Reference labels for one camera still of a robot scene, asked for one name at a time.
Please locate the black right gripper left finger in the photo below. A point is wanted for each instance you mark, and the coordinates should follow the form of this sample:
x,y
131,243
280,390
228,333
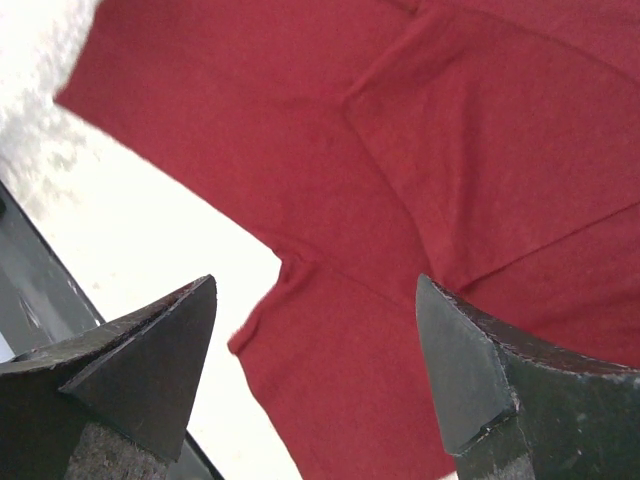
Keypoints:
x,y
111,403

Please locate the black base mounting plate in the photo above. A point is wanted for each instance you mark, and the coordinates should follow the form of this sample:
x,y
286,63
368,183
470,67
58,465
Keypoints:
x,y
42,304

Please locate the dark red t-shirt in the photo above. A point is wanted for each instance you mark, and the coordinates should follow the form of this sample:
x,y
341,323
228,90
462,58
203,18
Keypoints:
x,y
491,145

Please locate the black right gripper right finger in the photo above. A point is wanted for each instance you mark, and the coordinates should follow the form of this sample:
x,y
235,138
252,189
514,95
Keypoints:
x,y
512,406

